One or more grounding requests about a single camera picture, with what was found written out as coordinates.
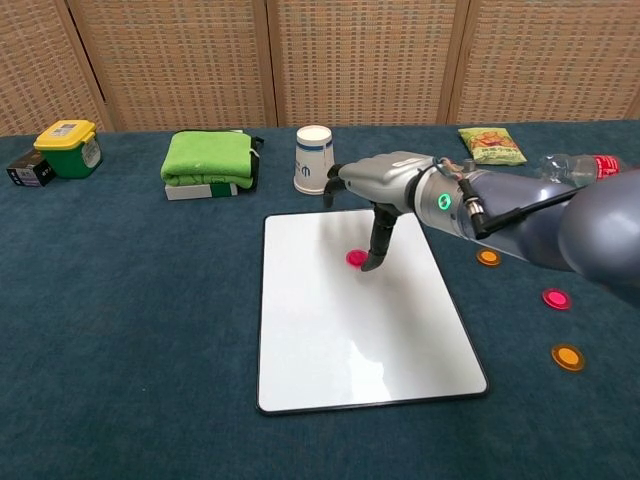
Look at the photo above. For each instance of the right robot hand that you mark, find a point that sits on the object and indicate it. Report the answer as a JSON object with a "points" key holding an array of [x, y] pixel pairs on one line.
{"points": [[385, 180]]}

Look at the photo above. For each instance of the red round magnet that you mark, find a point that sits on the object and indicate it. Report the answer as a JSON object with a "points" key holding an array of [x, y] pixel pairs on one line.
{"points": [[556, 299], [355, 257]]}

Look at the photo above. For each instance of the orange round magnet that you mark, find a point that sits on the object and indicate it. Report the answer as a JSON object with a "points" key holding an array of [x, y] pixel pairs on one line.
{"points": [[567, 357], [488, 258]]}

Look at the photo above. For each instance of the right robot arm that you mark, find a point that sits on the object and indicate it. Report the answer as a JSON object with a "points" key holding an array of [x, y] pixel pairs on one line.
{"points": [[525, 225]]}

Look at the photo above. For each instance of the white rectangular board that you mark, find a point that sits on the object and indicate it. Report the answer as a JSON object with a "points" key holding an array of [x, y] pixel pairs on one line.
{"points": [[350, 340]]}

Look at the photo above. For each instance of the white paper cup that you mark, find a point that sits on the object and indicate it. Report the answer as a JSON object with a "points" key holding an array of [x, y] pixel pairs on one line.
{"points": [[312, 157]]}

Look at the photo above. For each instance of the green pea snack bag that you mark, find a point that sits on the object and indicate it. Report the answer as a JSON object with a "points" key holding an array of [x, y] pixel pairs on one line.
{"points": [[492, 145]]}

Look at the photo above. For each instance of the woven screen panel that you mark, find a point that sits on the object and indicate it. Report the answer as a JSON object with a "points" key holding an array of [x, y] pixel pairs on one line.
{"points": [[175, 60], [360, 60], [550, 60], [35, 60]]}

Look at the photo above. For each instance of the folded green towel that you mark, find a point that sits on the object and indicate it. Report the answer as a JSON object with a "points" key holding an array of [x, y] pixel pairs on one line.
{"points": [[205, 155]]}

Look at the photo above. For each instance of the white and green box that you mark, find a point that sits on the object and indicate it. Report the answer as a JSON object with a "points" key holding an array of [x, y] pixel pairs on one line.
{"points": [[200, 191]]}

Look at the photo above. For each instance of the clear bottle red label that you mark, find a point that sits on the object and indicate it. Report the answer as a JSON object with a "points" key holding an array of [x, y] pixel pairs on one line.
{"points": [[600, 167]]}

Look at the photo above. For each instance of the teal table cloth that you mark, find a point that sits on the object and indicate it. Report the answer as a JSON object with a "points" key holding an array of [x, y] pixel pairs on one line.
{"points": [[125, 300]]}

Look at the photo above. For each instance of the green container yellow lid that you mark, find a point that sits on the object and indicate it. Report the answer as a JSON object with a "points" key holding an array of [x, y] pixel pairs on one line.
{"points": [[70, 155]]}

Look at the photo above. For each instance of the small black box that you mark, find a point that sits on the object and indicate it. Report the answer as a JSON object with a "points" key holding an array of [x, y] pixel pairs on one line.
{"points": [[27, 172]]}

